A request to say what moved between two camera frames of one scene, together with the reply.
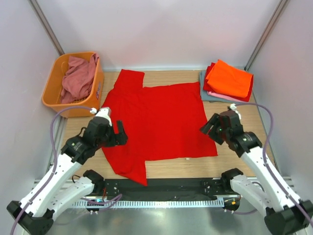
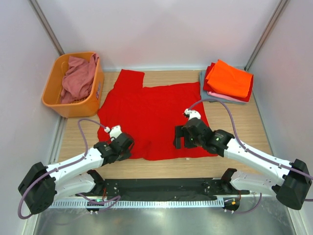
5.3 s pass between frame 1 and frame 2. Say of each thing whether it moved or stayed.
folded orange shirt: stayed
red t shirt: moved
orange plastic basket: stayed
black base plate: stayed
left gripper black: moved
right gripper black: moved
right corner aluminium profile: stayed
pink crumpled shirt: stayed
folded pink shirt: stayed
